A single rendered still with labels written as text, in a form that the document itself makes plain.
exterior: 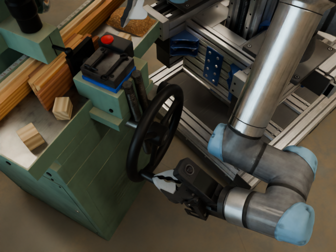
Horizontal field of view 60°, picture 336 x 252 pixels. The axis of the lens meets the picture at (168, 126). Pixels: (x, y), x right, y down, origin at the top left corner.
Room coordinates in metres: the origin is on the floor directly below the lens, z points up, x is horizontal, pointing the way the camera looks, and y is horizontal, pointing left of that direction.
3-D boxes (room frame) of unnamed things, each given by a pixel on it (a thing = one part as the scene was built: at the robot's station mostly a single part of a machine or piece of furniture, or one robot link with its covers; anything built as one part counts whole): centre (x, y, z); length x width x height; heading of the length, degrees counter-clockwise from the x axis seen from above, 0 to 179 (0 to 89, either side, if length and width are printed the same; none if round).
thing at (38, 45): (0.60, 0.34, 0.99); 0.14 x 0.07 x 0.09; 62
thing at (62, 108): (0.43, 0.26, 0.92); 0.04 x 0.03 x 0.04; 2
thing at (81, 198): (0.64, 0.44, 0.35); 0.58 x 0.45 x 0.71; 62
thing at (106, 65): (0.53, 0.14, 0.99); 0.13 x 0.11 x 0.06; 152
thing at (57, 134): (0.56, 0.22, 0.87); 0.61 x 0.30 x 0.06; 152
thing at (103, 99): (0.52, 0.14, 0.91); 0.15 x 0.14 x 0.09; 152
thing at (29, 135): (0.35, 0.31, 0.92); 0.04 x 0.04 x 0.04; 41
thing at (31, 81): (0.57, 0.29, 0.93); 0.20 x 0.02 x 0.06; 152
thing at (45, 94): (0.54, 0.25, 0.93); 0.24 x 0.01 x 0.06; 152
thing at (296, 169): (0.26, -0.24, 0.94); 0.11 x 0.11 x 0.08; 59
